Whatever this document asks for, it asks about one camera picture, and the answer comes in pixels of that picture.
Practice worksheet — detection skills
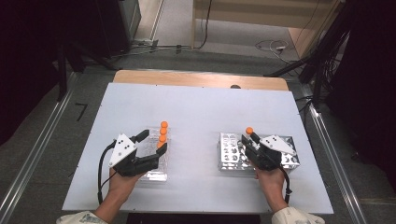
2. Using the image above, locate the person's cream sleeve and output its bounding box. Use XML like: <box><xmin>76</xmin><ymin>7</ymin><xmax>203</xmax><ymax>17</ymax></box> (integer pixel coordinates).
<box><xmin>55</xmin><ymin>210</ymin><xmax>108</xmax><ymax>224</ymax></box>
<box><xmin>271</xmin><ymin>206</ymin><xmax>327</xmax><ymax>224</ymax></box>

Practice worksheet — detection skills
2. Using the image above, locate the light wooden desk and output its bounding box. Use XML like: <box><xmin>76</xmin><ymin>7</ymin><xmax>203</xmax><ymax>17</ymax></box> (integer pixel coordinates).
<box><xmin>191</xmin><ymin>0</ymin><xmax>344</xmax><ymax>59</ymax></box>

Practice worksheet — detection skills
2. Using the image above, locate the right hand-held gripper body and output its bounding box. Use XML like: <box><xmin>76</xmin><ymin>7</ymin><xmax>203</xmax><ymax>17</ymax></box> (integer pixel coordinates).
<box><xmin>246</xmin><ymin>133</ymin><xmax>297</xmax><ymax>172</ymax></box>

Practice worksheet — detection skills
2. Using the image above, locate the person's right hand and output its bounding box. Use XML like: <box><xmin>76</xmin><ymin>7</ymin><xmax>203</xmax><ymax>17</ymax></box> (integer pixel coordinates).
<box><xmin>254</xmin><ymin>164</ymin><xmax>289</xmax><ymax>202</ymax></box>

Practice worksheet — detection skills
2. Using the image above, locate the left hand-held gripper black cable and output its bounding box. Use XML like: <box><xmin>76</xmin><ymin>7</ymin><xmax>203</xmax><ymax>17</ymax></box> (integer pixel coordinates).
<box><xmin>96</xmin><ymin>140</ymin><xmax>118</xmax><ymax>205</ymax></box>

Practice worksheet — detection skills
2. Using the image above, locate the black metal stand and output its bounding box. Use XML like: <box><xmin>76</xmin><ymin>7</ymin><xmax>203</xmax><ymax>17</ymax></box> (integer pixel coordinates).
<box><xmin>55</xmin><ymin>39</ymin><xmax>120</xmax><ymax>103</ymax></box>

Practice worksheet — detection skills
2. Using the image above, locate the white cable with plug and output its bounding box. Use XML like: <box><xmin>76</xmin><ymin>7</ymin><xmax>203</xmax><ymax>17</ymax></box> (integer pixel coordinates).
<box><xmin>254</xmin><ymin>39</ymin><xmax>291</xmax><ymax>64</ymax></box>

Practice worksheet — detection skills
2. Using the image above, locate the person's left hand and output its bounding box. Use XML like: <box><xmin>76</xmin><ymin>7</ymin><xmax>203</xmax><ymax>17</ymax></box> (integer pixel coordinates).
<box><xmin>106</xmin><ymin>169</ymin><xmax>148</xmax><ymax>205</ymax></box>

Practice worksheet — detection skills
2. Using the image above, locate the person's right cream sleeve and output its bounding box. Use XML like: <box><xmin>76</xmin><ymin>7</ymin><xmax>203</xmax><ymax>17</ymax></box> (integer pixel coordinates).
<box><xmin>271</xmin><ymin>206</ymin><xmax>327</xmax><ymax>224</ymax></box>

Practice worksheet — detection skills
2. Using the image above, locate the white work board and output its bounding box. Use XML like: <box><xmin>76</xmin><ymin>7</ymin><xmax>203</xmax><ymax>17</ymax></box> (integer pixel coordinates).
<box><xmin>61</xmin><ymin>81</ymin><xmax>334</xmax><ymax>216</ymax></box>

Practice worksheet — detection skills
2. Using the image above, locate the dark cabinet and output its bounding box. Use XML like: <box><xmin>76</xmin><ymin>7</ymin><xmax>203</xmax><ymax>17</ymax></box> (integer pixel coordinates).
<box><xmin>92</xmin><ymin>0</ymin><xmax>143</xmax><ymax>59</ymax></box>

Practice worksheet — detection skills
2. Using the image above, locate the right hand-held gripper black cable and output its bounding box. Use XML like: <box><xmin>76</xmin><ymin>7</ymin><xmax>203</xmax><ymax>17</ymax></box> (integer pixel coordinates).
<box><xmin>277</xmin><ymin>165</ymin><xmax>293</xmax><ymax>205</ymax></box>

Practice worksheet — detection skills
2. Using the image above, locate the grey floor cable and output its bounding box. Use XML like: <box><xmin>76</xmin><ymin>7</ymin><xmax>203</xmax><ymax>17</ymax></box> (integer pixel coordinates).
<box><xmin>110</xmin><ymin>38</ymin><xmax>194</xmax><ymax>60</ymax></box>

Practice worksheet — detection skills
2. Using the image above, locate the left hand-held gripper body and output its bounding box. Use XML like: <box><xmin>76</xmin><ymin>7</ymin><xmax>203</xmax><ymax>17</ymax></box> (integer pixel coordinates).
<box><xmin>107</xmin><ymin>133</ymin><xmax>160</xmax><ymax>178</ymax></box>

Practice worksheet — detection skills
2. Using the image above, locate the metal tube rack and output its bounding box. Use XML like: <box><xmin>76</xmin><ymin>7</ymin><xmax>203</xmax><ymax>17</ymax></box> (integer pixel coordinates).
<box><xmin>217</xmin><ymin>132</ymin><xmax>301</xmax><ymax>176</ymax></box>

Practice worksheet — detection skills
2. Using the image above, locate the black hanging cable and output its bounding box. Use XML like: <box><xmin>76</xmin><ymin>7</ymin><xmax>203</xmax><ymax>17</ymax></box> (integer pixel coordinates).
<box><xmin>195</xmin><ymin>0</ymin><xmax>214</xmax><ymax>51</ymax></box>

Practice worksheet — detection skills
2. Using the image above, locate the black stand with cables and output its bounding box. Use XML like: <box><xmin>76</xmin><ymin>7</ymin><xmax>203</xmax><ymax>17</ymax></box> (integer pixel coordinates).
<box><xmin>263</xmin><ymin>0</ymin><xmax>354</xmax><ymax>110</ymax></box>

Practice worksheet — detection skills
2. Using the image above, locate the hand-held gripper black cable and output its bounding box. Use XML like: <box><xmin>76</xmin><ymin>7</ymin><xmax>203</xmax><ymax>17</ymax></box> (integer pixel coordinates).
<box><xmin>96</xmin><ymin>140</ymin><xmax>118</xmax><ymax>205</ymax></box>
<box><xmin>277</xmin><ymin>165</ymin><xmax>293</xmax><ymax>205</ymax></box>

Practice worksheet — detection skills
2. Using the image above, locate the clear plastic tube rack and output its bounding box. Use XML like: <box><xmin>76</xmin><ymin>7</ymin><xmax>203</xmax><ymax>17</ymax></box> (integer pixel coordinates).
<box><xmin>135</xmin><ymin>125</ymin><xmax>173</xmax><ymax>183</ymax></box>

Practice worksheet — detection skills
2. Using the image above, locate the person's left cream sleeve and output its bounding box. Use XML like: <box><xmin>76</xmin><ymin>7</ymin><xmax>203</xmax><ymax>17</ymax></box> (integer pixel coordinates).
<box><xmin>55</xmin><ymin>210</ymin><xmax>108</xmax><ymax>224</ymax></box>

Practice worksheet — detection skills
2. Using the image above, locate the wooden table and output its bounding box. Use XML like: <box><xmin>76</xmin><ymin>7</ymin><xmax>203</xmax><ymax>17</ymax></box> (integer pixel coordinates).
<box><xmin>112</xmin><ymin>69</ymin><xmax>290</xmax><ymax>92</ymax></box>

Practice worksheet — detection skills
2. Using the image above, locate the aluminium floor rail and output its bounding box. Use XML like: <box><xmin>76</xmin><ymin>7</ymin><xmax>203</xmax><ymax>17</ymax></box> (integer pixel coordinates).
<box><xmin>0</xmin><ymin>72</ymin><xmax>79</xmax><ymax>224</ymax></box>
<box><xmin>299</xmin><ymin>83</ymin><xmax>369</xmax><ymax>224</ymax></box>

